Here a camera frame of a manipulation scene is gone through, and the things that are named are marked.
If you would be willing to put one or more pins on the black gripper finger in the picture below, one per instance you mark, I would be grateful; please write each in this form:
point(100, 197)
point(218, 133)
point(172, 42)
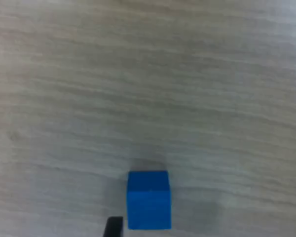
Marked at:
point(114, 228)

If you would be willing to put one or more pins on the small blue cube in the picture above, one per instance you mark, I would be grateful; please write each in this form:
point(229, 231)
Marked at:
point(149, 207)

